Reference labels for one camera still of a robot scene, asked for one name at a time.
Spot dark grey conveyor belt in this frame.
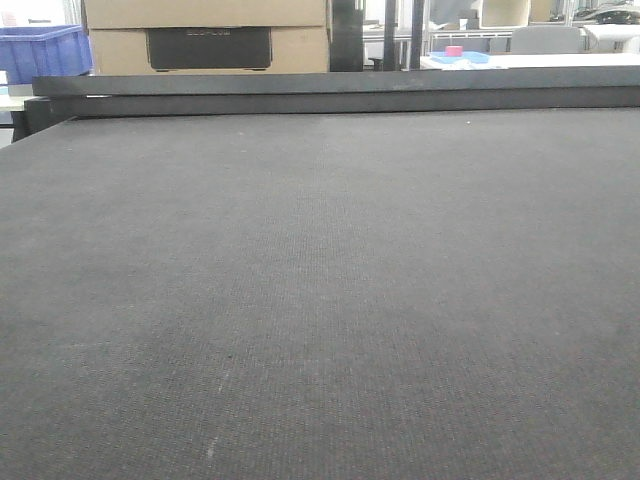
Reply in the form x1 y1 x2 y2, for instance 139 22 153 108
1 108 639 479

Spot lower cardboard box black label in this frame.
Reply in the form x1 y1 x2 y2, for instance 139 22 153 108
89 27 330 76

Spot upper cardboard box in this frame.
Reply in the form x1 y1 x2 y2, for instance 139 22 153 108
84 0 330 30

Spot white background table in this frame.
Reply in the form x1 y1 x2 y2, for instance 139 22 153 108
420 53 639 70

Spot blue plastic crate background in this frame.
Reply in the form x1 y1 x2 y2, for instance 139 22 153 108
1 25 93 85

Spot black vertical post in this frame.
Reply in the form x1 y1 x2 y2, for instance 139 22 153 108
330 0 364 72

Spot black conveyor side rail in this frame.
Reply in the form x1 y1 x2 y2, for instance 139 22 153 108
24 65 639 133

